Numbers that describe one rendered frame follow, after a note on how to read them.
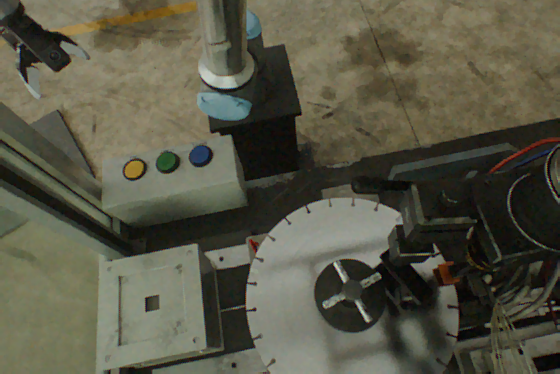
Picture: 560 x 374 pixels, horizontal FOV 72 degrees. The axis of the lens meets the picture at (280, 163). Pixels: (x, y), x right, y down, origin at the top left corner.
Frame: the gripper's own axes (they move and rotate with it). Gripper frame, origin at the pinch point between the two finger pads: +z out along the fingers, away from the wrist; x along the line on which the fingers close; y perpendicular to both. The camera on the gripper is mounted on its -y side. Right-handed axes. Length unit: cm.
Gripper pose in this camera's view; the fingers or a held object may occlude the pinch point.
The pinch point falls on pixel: (67, 80)
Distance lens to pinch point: 106.1
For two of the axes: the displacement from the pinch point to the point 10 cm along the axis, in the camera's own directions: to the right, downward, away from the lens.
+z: 0.8, 4.5, 8.9
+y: -7.6, -5.5, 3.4
